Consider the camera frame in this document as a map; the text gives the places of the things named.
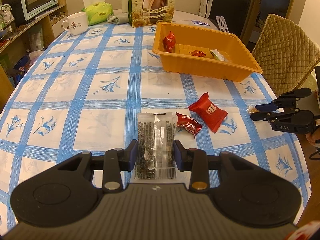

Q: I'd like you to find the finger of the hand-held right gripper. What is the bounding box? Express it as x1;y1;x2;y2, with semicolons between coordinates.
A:
255;87;313;112
250;108;300;122

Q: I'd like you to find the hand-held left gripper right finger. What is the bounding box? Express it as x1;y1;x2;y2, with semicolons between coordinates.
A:
174;139;253;193

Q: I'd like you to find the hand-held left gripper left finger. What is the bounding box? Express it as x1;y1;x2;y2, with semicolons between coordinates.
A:
56;139;139;193

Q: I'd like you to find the clear packet dark snack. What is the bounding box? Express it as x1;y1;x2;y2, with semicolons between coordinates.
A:
134;112;177;180

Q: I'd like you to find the dark red snack packet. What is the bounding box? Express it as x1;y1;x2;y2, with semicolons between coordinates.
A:
175;112;202;139

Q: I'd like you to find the red pillow snack packet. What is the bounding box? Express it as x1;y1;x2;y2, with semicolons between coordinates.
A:
188;92;228;133

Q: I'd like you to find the green snack packet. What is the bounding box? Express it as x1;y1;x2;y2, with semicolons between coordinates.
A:
209;49;230;62

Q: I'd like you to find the orange plastic tray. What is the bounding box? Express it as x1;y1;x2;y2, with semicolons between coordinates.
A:
152;22;263;82

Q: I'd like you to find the small red candy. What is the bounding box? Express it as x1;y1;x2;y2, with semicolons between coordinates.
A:
187;49;206;58
163;31;176;53

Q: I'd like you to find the person's right hand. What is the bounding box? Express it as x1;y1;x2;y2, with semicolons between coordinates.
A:
305;131;320;145

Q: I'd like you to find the chair with quilted cover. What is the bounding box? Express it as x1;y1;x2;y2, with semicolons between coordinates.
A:
251;14;320;95

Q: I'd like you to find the blue checked tablecloth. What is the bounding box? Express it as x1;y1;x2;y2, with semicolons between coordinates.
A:
0;20;313;235

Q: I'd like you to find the grey phone stand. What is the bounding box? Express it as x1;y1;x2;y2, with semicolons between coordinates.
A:
215;16;232;33

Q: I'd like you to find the red white patterned cloth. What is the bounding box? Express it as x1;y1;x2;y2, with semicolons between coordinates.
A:
297;224;320;240

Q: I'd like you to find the black refrigerator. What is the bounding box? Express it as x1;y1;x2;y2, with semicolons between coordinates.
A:
199;0;254;34

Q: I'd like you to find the grey crumpled cloth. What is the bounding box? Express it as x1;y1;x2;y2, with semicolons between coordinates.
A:
107;14;130;25

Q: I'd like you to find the white mug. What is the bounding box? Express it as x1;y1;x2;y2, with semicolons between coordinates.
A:
62;12;88;35

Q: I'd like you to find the green tissue pack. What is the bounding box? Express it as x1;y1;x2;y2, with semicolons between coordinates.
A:
82;0;113;26

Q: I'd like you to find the sunflower seed bag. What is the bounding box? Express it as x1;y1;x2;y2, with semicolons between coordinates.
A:
128;0;175;28

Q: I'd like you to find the wooden shelf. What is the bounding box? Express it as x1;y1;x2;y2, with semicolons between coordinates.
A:
0;0;68;108

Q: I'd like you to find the light blue toaster oven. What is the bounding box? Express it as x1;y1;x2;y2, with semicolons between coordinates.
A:
19;0;58;21

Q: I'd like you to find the green white bag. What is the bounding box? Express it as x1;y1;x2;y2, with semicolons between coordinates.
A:
0;4;14;29

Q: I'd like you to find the black microwave oven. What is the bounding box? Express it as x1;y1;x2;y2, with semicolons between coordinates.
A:
1;0;25;27

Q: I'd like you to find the black thin cable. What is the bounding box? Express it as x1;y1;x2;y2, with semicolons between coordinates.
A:
309;147;320;161

